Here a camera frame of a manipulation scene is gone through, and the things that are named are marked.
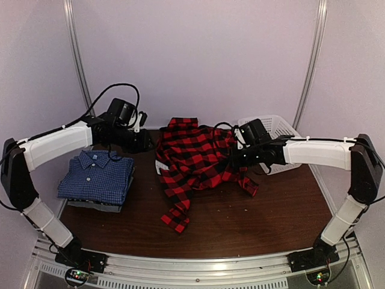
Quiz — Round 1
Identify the right aluminium corner post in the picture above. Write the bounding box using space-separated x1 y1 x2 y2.
292 0 328 129

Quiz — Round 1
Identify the left circuit board with LEDs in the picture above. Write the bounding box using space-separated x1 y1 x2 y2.
64 268 90 287

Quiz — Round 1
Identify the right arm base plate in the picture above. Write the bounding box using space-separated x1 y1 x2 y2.
287 247 339 272

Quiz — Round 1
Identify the front aluminium frame rail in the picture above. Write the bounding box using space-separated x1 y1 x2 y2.
21 237 374 288

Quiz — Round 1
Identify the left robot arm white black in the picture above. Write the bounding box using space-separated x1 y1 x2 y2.
1 113 152 267

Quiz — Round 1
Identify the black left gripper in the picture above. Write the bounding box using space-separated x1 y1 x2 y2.
111 124 157 154

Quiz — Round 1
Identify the circuit board with leds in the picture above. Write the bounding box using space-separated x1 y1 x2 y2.
306 269 331 286
64 268 90 287

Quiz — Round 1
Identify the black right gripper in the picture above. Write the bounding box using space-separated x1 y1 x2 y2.
229 145 262 169

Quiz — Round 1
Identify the right circuit board with LEDs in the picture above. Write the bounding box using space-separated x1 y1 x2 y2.
306 269 331 286

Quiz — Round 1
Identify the blue checked folded shirt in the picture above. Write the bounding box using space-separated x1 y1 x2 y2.
58 150 134 206

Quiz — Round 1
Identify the white plastic basket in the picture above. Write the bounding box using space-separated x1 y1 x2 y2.
237 115 301 175

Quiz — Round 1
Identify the left aluminium corner post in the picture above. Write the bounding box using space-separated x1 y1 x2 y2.
63 0 95 116

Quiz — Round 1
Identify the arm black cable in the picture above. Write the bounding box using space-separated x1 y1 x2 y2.
213 122 385 284
0 83 141 211

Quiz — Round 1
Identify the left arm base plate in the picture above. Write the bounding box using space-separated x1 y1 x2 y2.
55 250 107 273

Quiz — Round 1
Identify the grey folded shirt underneath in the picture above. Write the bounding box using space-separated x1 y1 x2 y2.
58 167 134 213

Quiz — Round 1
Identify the red black plaid shirt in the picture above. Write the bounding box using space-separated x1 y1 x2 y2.
155 117 259 234

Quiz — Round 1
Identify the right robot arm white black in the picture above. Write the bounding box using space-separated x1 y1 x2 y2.
230 134 384 266

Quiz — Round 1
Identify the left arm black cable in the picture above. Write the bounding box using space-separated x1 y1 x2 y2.
0 83 141 211

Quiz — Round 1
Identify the aluminium corner post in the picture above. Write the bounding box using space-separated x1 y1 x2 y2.
63 0 95 116
292 0 328 129

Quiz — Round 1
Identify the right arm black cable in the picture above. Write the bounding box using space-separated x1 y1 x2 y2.
213 122 385 284

